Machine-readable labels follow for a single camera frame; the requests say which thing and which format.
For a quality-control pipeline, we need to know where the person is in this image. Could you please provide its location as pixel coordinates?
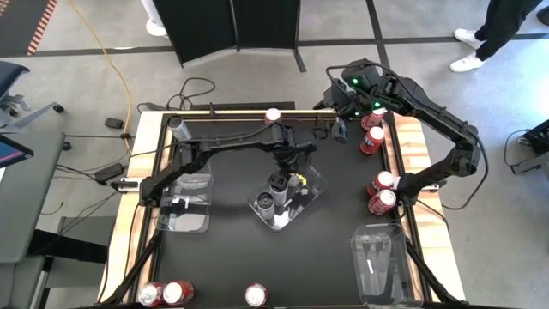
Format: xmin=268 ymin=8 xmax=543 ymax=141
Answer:
xmin=448 ymin=0 xmax=544 ymax=74

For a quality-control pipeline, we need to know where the black looped floor cable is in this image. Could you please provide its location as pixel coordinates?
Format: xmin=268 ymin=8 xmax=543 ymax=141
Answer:
xmin=136 ymin=76 xmax=217 ymax=113

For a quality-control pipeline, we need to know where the black equipment box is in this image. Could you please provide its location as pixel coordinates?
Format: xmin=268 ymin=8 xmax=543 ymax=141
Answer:
xmin=504 ymin=118 xmax=549 ymax=176

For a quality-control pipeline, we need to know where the black folding divider screen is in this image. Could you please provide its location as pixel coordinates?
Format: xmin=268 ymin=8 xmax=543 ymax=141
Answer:
xmin=152 ymin=0 xmax=308 ymax=74

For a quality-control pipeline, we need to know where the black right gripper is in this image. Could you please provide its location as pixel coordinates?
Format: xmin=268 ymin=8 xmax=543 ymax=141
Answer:
xmin=316 ymin=83 xmax=359 ymax=145

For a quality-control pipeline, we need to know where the grey desk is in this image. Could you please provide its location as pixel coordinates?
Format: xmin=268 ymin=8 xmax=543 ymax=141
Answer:
xmin=0 ymin=128 xmax=66 ymax=309

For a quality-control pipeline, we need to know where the red Fanta soda can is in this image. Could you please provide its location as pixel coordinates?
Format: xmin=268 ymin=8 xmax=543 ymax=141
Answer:
xmin=366 ymin=170 xmax=396 ymax=198
xmin=359 ymin=125 xmax=386 ymax=156

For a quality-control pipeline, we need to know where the thin black floor cable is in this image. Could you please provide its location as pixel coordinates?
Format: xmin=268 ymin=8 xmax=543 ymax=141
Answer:
xmin=63 ymin=132 xmax=132 ymax=142

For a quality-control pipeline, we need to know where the blue grey office chair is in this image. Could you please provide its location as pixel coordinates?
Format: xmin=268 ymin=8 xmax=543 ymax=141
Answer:
xmin=0 ymin=59 xmax=65 ymax=130

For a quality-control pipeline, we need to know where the black hazard-striped floor mat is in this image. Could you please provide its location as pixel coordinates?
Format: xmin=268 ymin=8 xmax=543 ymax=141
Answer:
xmin=0 ymin=0 xmax=59 ymax=57

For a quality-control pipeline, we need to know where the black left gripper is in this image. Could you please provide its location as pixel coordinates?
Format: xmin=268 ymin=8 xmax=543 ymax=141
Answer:
xmin=268 ymin=148 xmax=317 ymax=195

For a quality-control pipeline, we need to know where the clear plastic storage bin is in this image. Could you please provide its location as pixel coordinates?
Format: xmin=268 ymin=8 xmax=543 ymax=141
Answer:
xmin=349 ymin=221 xmax=415 ymax=308
xmin=154 ymin=161 xmax=214 ymax=235
xmin=247 ymin=154 xmax=329 ymax=233

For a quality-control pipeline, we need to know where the computer screen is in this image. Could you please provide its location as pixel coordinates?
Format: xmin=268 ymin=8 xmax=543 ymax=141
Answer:
xmin=0 ymin=133 xmax=35 ymax=169

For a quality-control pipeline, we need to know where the white stand base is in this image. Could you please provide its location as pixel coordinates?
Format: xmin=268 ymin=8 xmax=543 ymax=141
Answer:
xmin=141 ymin=0 xmax=169 ymax=39

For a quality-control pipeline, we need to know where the black flat bar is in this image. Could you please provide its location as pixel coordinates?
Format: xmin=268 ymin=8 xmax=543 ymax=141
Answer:
xmin=190 ymin=101 xmax=297 ymax=111

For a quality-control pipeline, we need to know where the yellow floor cable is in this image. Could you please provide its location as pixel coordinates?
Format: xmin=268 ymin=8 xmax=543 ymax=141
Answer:
xmin=68 ymin=0 xmax=134 ymax=154

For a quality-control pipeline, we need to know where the black diagonal frame strut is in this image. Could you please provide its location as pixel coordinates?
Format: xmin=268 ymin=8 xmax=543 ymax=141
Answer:
xmin=405 ymin=239 xmax=462 ymax=306
xmin=101 ymin=229 xmax=164 ymax=306

